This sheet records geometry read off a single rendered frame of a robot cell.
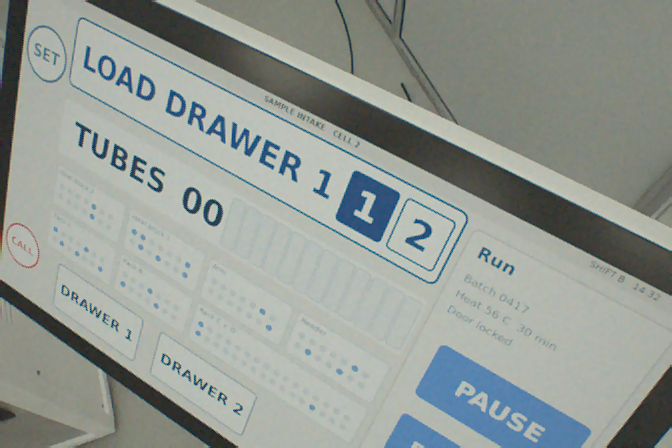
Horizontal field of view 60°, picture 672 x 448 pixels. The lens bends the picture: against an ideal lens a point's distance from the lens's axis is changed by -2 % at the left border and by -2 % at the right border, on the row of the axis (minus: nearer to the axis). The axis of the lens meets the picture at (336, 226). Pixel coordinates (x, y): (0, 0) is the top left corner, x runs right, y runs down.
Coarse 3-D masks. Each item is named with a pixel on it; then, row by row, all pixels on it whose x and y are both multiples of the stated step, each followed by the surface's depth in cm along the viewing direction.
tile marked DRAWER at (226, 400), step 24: (168, 336) 45; (168, 360) 46; (192, 360) 45; (168, 384) 47; (192, 384) 46; (216, 384) 45; (240, 384) 44; (216, 408) 45; (240, 408) 44; (240, 432) 45
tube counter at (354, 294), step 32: (192, 192) 40; (224, 192) 39; (192, 224) 41; (224, 224) 40; (256, 224) 39; (288, 224) 38; (256, 256) 40; (288, 256) 38; (320, 256) 37; (288, 288) 39; (320, 288) 38; (352, 288) 37; (384, 288) 36; (352, 320) 38; (384, 320) 37; (416, 320) 36
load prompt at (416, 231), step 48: (96, 48) 40; (144, 48) 39; (96, 96) 41; (144, 96) 40; (192, 96) 38; (240, 96) 37; (192, 144) 39; (240, 144) 38; (288, 144) 36; (288, 192) 37; (336, 192) 36; (384, 192) 34; (384, 240) 35; (432, 240) 34
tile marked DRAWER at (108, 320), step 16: (64, 272) 48; (64, 288) 49; (80, 288) 48; (96, 288) 47; (64, 304) 50; (80, 304) 49; (96, 304) 48; (112, 304) 47; (80, 320) 49; (96, 320) 48; (112, 320) 48; (128, 320) 47; (96, 336) 49; (112, 336) 48; (128, 336) 47; (128, 352) 48
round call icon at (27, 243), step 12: (12, 216) 49; (12, 228) 50; (24, 228) 49; (12, 240) 50; (24, 240) 49; (36, 240) 49; (12, 252) 50; (24, 252) 50; (36, 252) 49; (24, 264) 50; (36, 264) 50; (36, 276) 50
